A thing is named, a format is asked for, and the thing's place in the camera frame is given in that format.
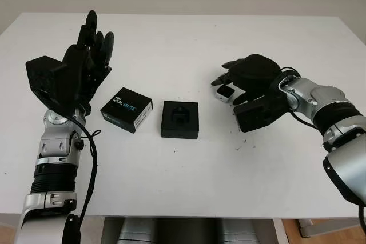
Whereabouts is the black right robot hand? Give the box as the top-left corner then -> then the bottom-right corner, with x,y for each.
210,53 -> 283,106

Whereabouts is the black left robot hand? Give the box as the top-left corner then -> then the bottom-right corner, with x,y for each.
54,9 -> 115,116

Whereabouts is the small silver camera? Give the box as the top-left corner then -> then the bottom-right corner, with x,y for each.
216,84 -> 235,103

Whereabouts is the black RealSense box lid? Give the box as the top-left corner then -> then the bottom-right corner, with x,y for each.
100,86 -> 154,134

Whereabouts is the black box base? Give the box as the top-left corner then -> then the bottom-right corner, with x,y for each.
160,100 -> 200,139

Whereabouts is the grey metal bar under table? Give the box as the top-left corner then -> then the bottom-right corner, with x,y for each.
300,219 -> 317,238

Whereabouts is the silver black robot torso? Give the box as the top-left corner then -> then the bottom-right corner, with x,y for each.
102,217 -> 275,244

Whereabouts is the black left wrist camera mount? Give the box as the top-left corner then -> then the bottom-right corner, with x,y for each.
25,54 -> 68,112

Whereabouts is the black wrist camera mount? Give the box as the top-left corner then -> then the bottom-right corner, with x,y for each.
25,54 -> 68,112
233,95 -> 287,133

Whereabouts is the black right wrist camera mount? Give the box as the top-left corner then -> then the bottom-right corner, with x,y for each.
233,95 -> 287,133

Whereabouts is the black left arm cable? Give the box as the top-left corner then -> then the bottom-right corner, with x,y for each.
57,114 -> 102,227

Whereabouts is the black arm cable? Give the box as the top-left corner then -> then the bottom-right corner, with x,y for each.
57,114 -> 102,227
279,66 -> 366,244

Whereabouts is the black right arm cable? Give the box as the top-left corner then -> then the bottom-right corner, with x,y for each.
279,66 -> 366,244

